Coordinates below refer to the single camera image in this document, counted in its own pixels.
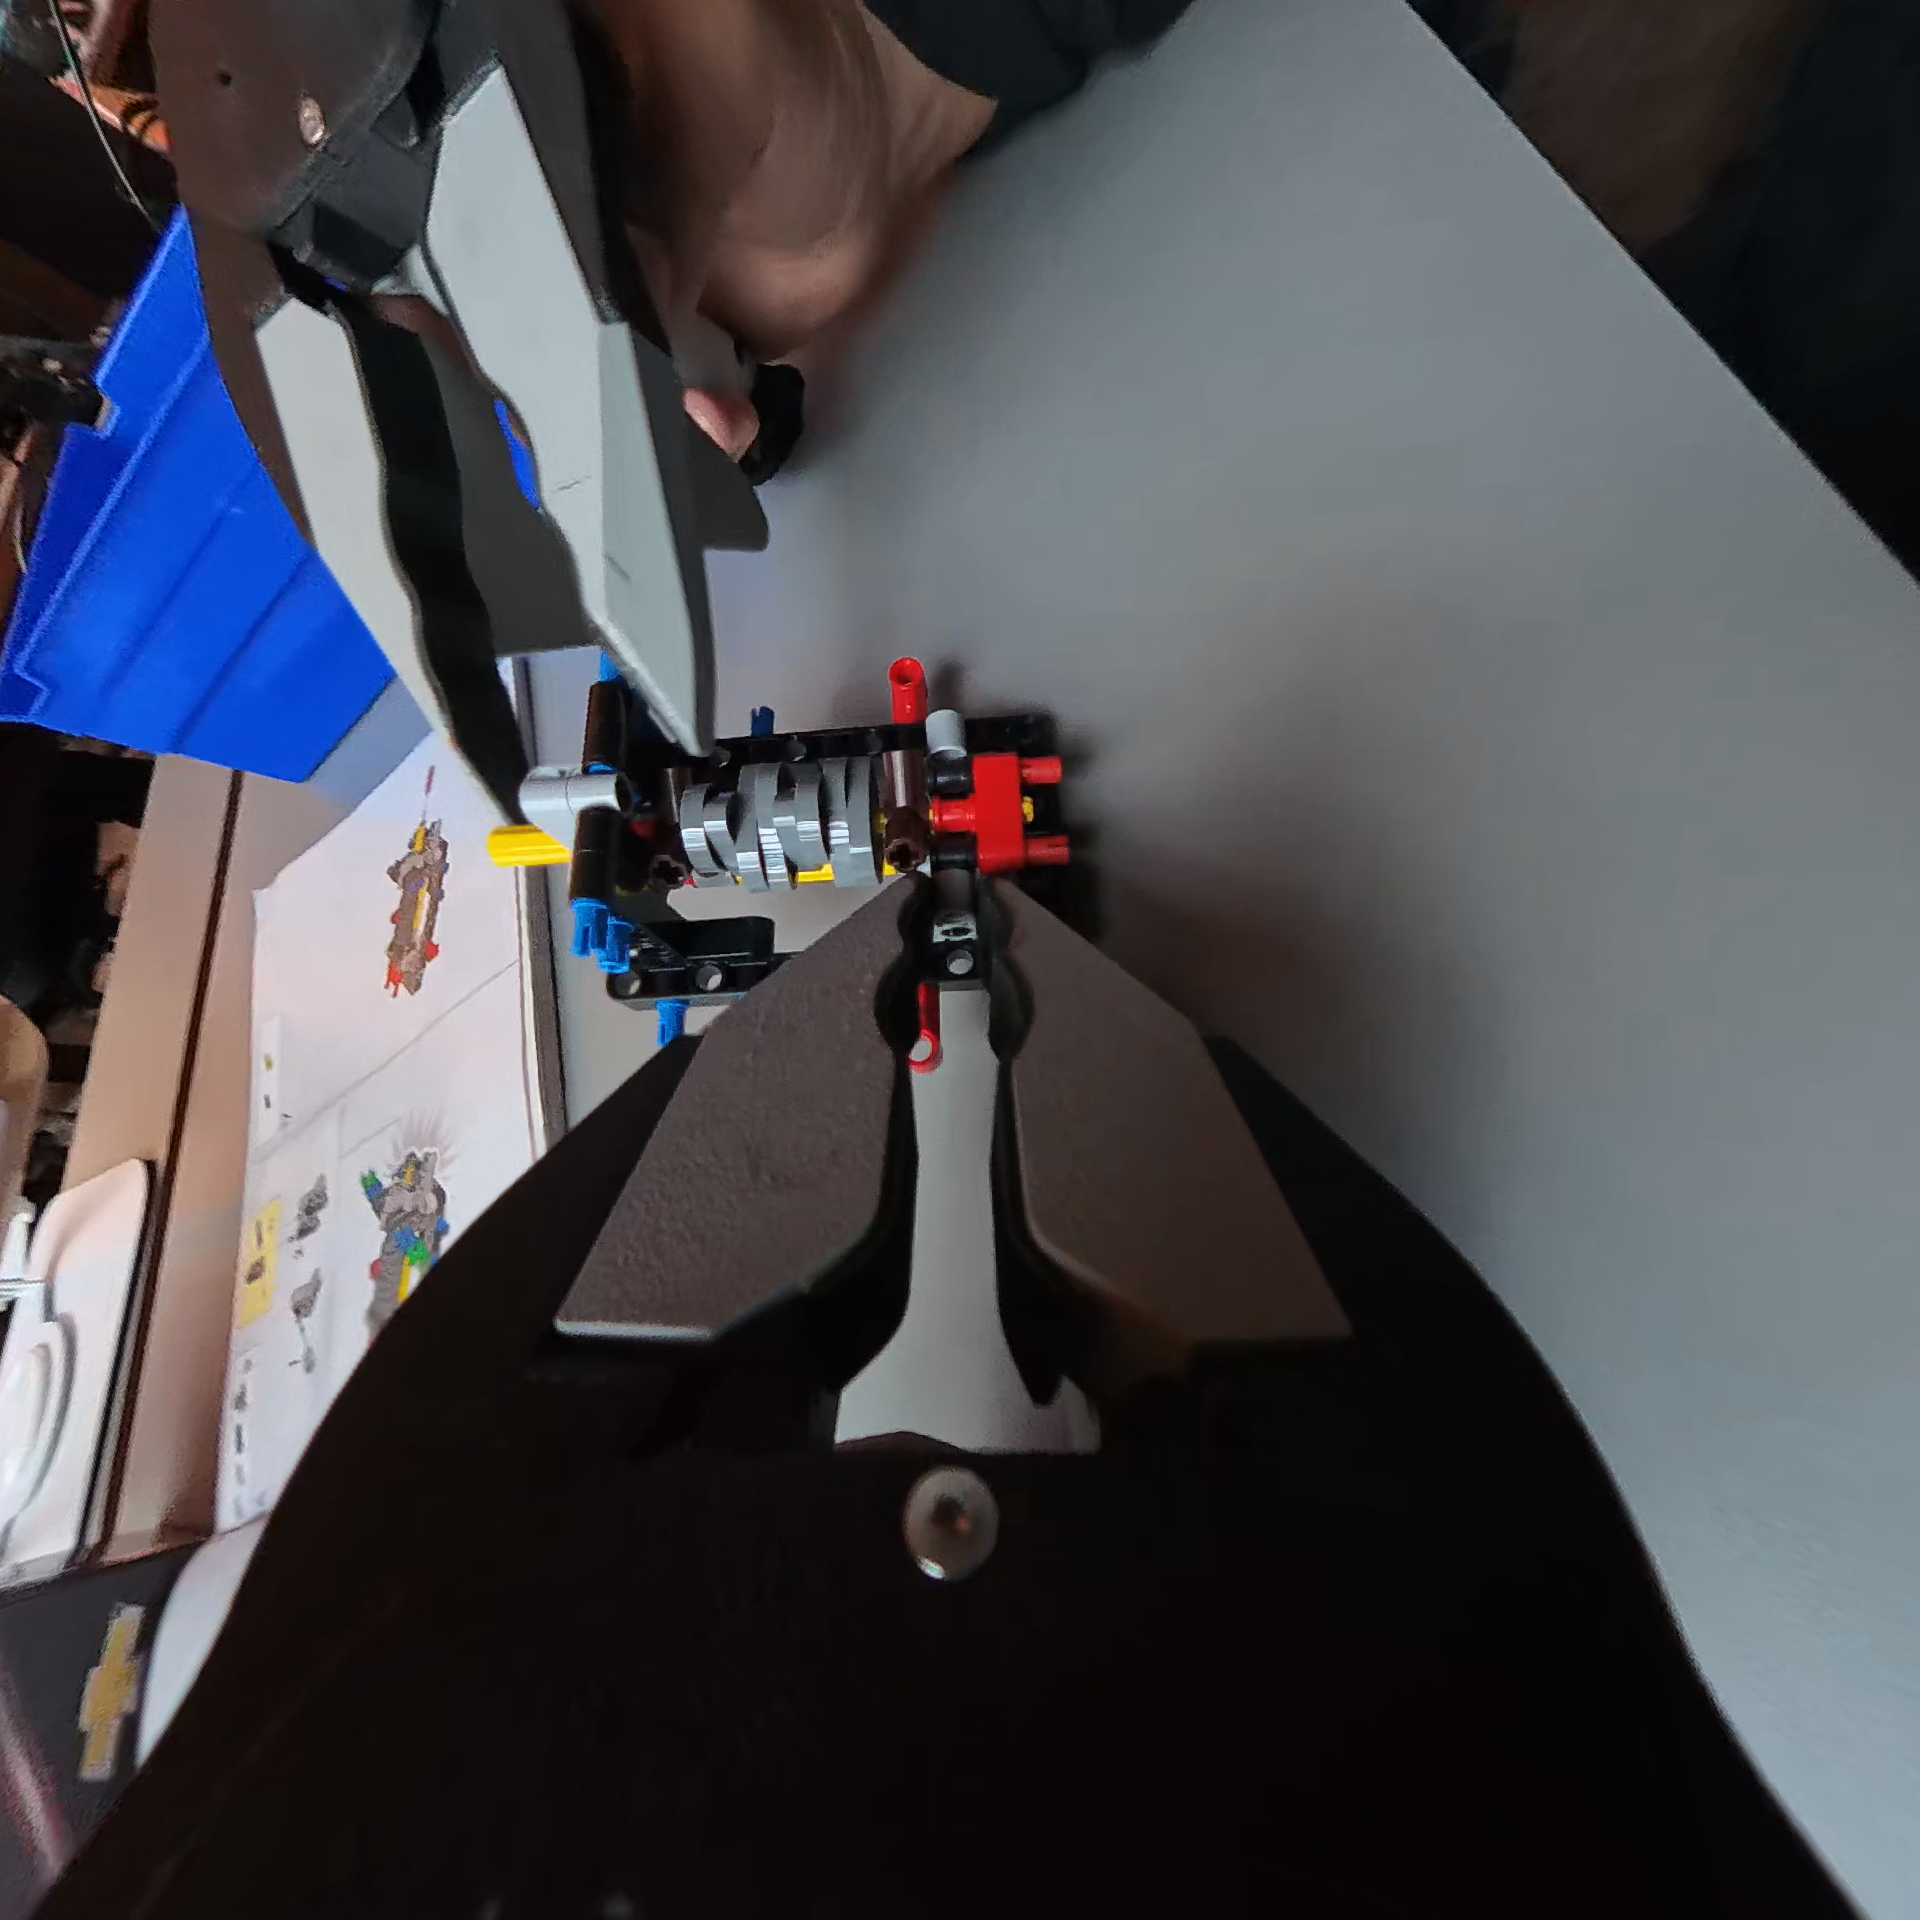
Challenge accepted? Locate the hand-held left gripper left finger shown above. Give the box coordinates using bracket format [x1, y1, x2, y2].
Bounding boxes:
[552, 880, 925, 1381]

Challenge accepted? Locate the orange and black object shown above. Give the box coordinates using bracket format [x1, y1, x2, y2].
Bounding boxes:
[59, 81, 180, 161]

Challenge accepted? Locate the black printed car box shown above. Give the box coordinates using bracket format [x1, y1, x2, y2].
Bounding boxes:
[0, 1545, 193, 1885]

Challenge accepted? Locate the blue plastic bin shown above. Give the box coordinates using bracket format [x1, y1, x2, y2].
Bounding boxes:
[0, 201, 406, 784]

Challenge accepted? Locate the person's right hand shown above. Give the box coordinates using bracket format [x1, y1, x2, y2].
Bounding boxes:
[591, 0, 1001, 462]

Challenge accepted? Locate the white carton with curved print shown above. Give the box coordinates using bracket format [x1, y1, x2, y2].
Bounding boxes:
[0, 1155, 160, 1583]

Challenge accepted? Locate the black lego frame assembly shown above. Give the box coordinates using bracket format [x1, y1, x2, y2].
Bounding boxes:
[515, 647, 1077, 1073]

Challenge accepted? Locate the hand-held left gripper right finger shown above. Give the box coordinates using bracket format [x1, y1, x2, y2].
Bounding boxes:
[990, 885, 1351, 1403]

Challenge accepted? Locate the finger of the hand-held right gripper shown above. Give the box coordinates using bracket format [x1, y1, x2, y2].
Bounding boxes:
[251, 292, 533, 827]
[400, 74, 769, 757]

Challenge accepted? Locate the lego instruction booklet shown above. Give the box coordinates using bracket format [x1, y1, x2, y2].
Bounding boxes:
[214, 655, 572, 1537]

